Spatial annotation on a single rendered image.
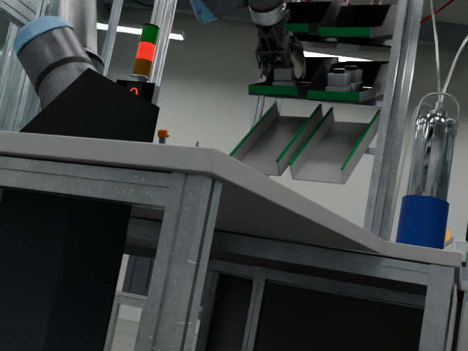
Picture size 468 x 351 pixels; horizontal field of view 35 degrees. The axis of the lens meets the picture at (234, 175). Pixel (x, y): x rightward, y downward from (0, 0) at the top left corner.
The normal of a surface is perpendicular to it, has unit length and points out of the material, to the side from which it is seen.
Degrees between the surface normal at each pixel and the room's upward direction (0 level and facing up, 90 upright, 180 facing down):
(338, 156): 45
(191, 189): 90
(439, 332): 90
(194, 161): 90
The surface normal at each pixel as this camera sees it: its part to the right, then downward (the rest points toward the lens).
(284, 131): -0.18, -0.84
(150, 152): -0.44, -0.22
